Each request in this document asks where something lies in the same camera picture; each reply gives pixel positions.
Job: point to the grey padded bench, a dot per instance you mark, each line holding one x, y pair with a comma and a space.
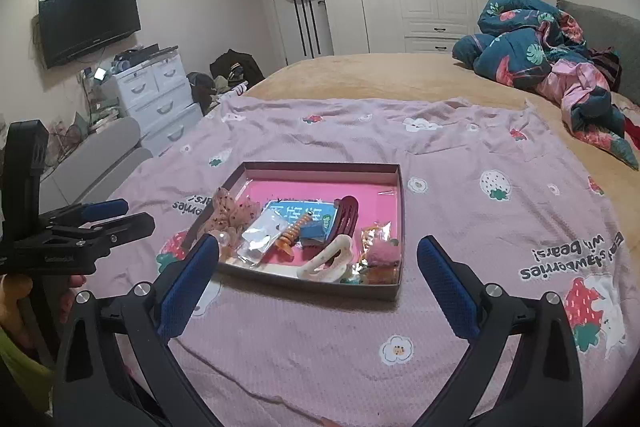
100, 152

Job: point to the dark clothing pile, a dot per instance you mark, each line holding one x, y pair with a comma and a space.
235, 64

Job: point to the clear plastic packet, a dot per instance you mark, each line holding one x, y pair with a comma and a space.
252, 253

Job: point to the clear packet with white card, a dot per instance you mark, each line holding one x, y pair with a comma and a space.
267, 227

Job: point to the small green hair clip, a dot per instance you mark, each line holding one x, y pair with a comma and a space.
351, 279

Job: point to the lace bow hair clip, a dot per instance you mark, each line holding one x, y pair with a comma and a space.
232, 212

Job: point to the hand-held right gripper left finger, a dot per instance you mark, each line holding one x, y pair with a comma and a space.
190, 287

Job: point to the white claw hair clip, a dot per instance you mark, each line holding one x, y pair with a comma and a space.
325, 264

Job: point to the person's left forearm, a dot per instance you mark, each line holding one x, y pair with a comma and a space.
22, 367

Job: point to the pink strawberry printed blanket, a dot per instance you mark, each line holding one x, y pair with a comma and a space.
300, 357

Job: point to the blue hair clip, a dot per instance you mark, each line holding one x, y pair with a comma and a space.
312, 231

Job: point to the white drawer unit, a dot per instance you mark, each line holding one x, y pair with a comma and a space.
150, 97

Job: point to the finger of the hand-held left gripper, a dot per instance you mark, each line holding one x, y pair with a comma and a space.
130, 227
107, 208

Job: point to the dark striped garment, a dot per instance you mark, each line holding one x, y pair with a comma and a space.
605, 67

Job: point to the beige bed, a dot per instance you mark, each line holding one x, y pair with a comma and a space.
375, 77

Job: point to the grey headboard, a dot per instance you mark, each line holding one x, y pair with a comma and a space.
600, 22

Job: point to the orange flower clips packet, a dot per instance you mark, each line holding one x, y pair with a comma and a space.
372, 232

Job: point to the shallow cardboard box pink inside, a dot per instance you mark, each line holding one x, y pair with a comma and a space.
300, 189

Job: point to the black wall television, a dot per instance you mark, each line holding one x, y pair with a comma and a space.
90, 19

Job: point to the teal and pink floral quilt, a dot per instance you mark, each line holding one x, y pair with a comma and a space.
520, 42

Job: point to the dark red hair clip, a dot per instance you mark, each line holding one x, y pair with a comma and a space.
347, 212

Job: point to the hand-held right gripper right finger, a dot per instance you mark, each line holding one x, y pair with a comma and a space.
450, 292

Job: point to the person's left hand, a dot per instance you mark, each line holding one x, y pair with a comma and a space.
72, 292

